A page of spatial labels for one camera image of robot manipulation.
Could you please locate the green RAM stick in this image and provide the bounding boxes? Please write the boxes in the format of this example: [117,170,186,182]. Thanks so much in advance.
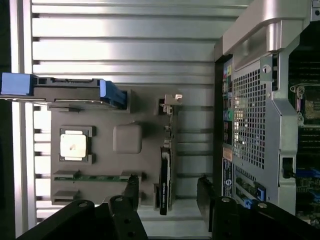
[54,174,131,182]

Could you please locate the grey parts rack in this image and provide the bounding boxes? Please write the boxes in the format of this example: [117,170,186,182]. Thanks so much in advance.
[48,84,180,209]

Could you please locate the silver CPU chip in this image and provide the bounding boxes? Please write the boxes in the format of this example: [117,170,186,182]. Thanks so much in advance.
[59,129,89,161]

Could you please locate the blue expansion slot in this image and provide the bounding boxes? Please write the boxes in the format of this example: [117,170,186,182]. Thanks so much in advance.
[296,168,320,179]

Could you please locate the open PC case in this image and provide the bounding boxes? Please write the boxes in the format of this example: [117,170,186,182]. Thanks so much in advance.
[213,0,320,227]

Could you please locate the green motherboard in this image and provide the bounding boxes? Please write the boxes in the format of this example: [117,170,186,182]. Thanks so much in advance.
[287,48,320,222]

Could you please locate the hard disk with blue caddy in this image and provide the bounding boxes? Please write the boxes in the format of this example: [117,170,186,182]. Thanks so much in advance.
[0,71,129,110]

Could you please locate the CPU socket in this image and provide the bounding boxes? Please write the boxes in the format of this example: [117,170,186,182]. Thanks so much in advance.
[289,81,320,126]

